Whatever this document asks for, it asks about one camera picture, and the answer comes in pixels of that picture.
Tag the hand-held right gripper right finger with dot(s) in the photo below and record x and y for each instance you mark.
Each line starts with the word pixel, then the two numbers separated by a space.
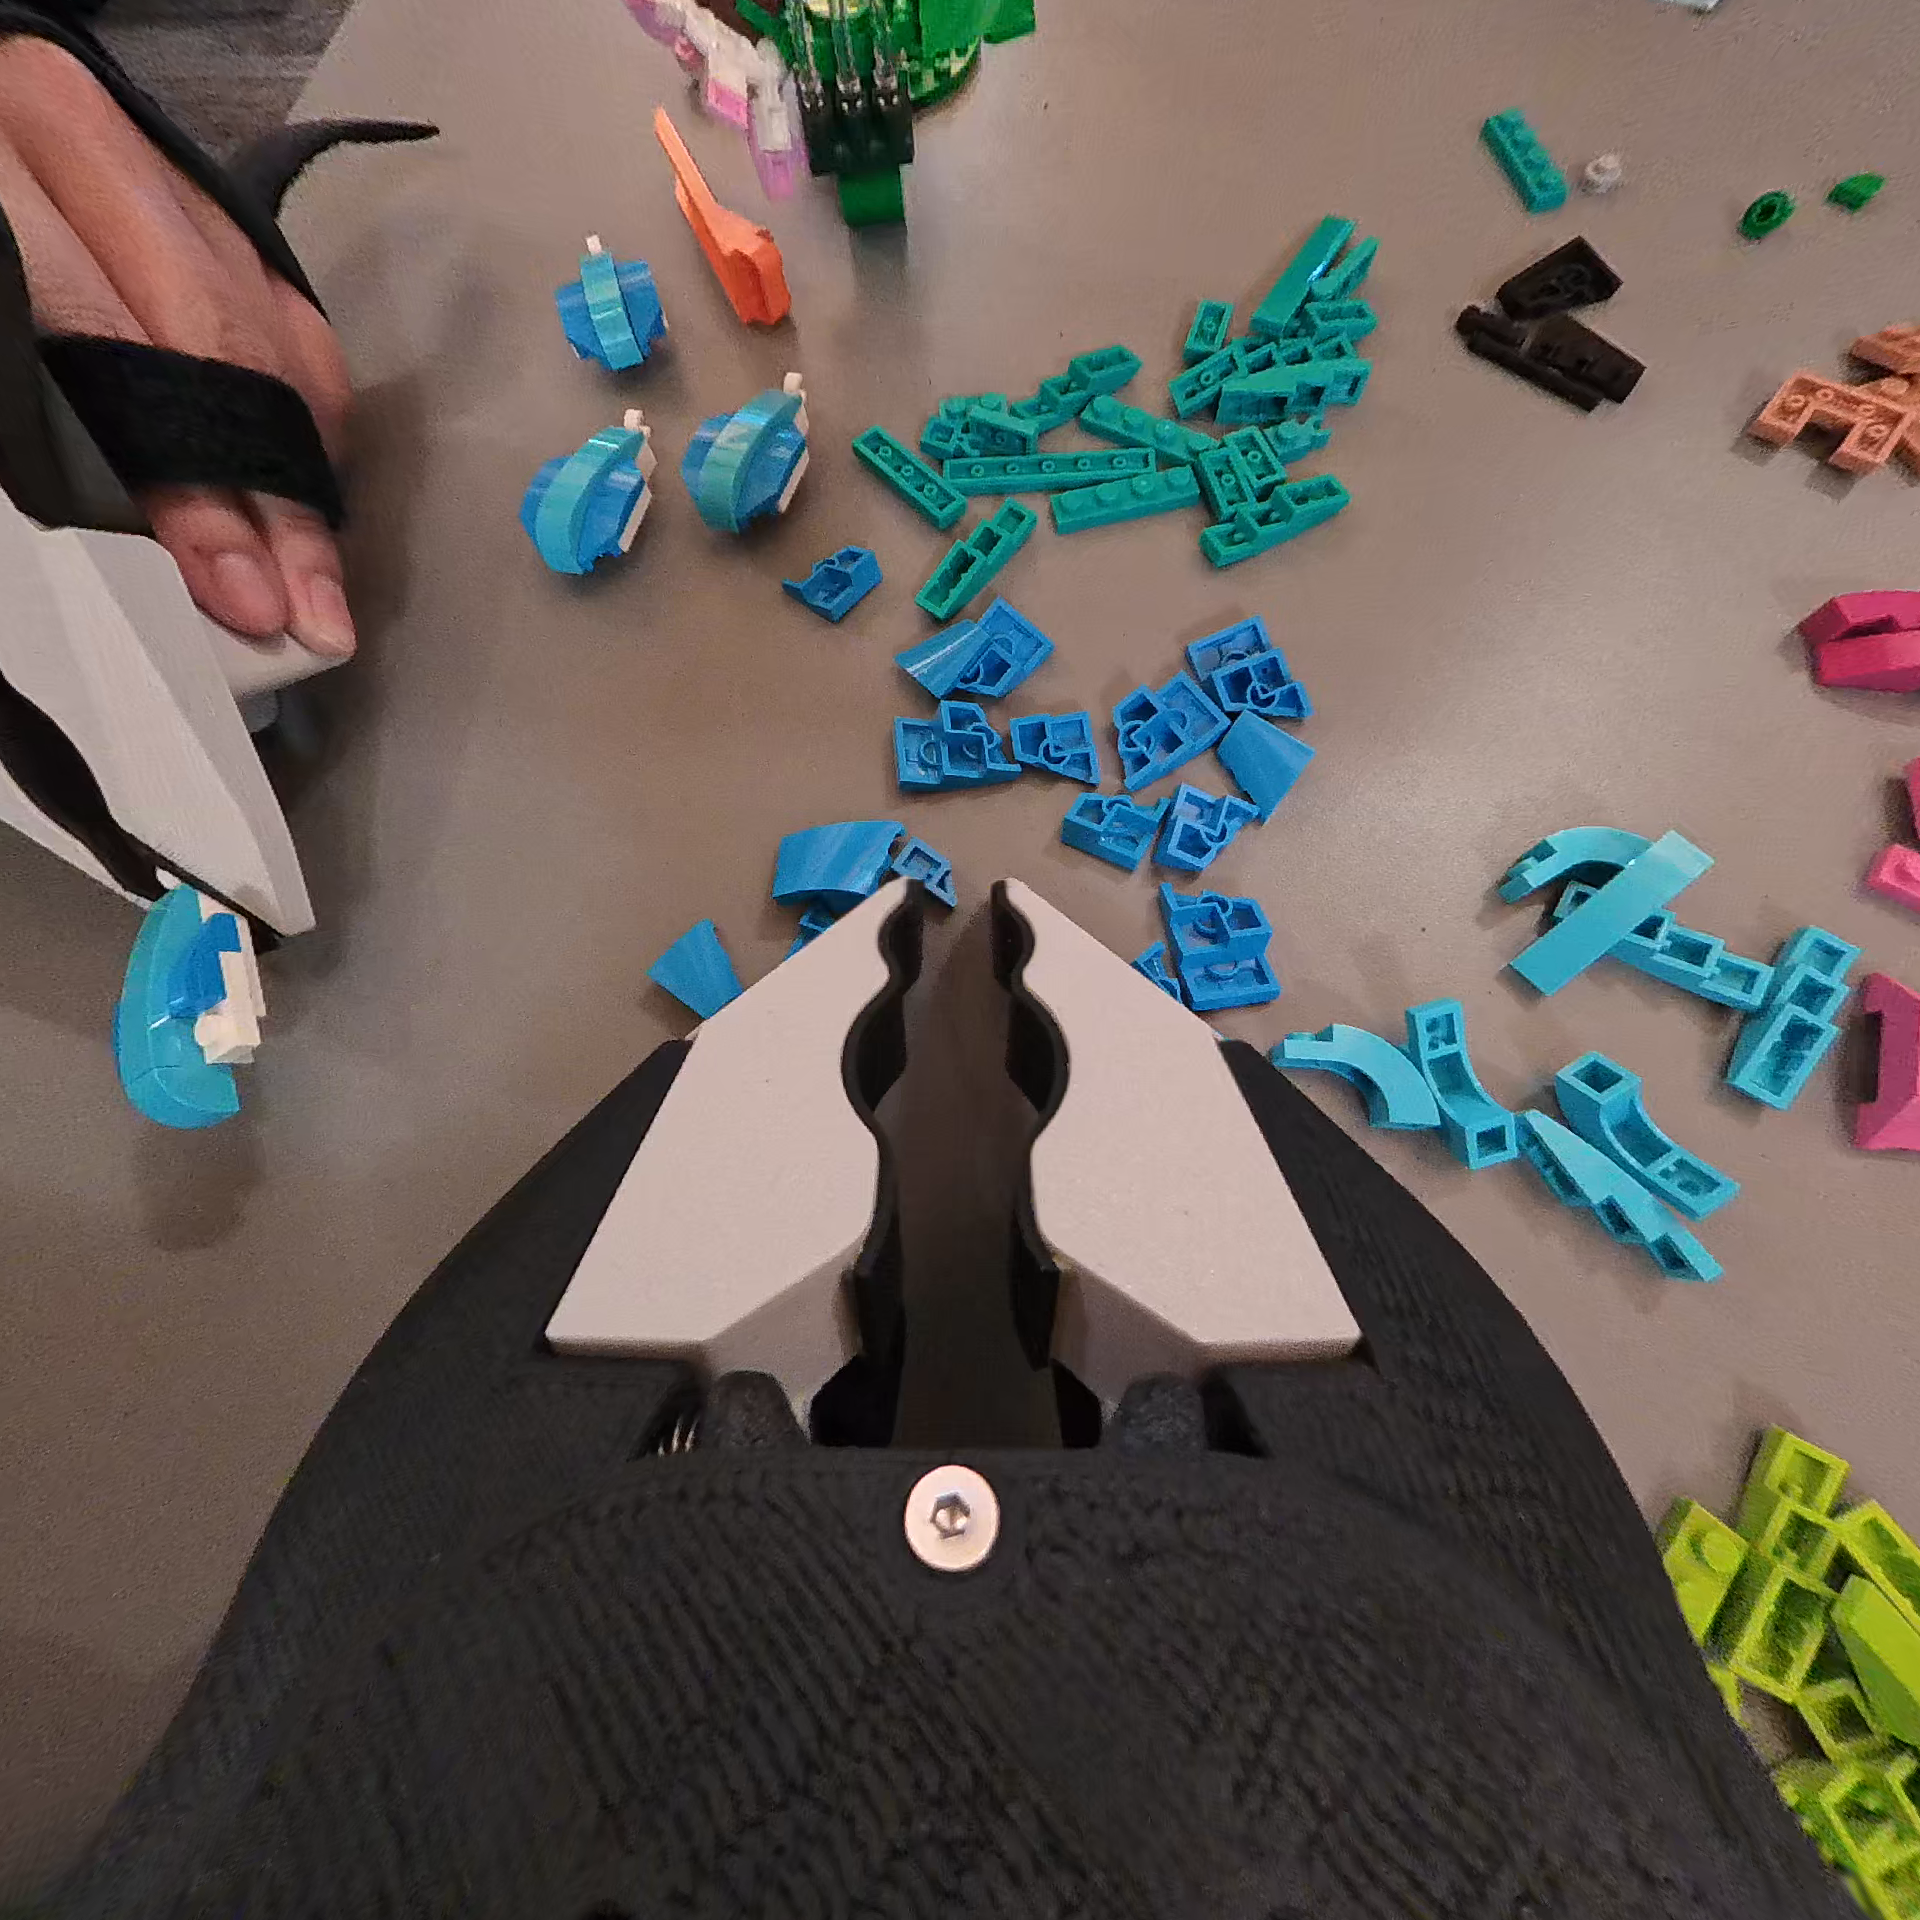
pixel 1186 1184

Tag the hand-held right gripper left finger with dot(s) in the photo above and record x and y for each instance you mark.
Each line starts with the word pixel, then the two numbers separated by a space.
pixel 735 1184

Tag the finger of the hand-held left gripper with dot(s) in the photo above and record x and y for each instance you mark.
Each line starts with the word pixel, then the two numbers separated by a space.
pixel 135 690
pixel 45 848

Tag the blue curved lego assembly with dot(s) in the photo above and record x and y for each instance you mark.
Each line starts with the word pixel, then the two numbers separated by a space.
pixel 586 504
pixel 610 306
pixel 181 1005
pixel 747 464

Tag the pile of light blue lego pieces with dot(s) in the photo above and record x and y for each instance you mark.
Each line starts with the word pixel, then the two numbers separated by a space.
pixel 1621 903

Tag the orange lego brick separator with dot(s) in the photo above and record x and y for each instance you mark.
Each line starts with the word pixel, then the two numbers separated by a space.
pixel 735 247

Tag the pink white lego flower assembly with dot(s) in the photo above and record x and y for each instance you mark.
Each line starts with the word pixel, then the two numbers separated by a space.
pixel 735 84

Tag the pile of teal lego pieces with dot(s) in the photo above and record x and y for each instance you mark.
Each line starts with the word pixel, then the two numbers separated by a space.
pixel 1142 480

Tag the magenta lego slope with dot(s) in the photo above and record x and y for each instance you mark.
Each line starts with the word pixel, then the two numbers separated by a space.
pixel 1891 1069
pixel 1868 638

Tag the green lego plant model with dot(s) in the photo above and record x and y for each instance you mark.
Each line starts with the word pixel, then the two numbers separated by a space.
pixel 868 181

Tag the pile of lime lego pieces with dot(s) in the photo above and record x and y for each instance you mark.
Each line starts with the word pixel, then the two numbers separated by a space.
pixel 1801 1622

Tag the pink lego piece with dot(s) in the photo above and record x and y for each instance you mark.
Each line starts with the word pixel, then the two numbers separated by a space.
pixel 1900 873

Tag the black lego brick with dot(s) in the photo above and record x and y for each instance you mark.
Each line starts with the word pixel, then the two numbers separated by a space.
pixel 1501 338

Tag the black lego wedge plate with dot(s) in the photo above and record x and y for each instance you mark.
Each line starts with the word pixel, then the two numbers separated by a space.
pixel 1559 277
pixel 1583 364

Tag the pile of salmon lego pieces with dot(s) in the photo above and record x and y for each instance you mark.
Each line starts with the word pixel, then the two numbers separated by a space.
pixel 1838 412

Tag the single teal lego plate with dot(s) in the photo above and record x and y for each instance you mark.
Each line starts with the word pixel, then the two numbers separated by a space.
pixel 1523 159

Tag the small grey round lego stud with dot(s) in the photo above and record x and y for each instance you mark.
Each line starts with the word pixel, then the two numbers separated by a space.
pixel 1603 172

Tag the small green lego piece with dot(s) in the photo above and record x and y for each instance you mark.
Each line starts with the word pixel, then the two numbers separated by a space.
pixel 1767 213
pixel 1858 191

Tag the person's left hand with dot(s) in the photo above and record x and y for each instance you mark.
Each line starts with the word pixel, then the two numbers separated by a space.
pixel 135 241

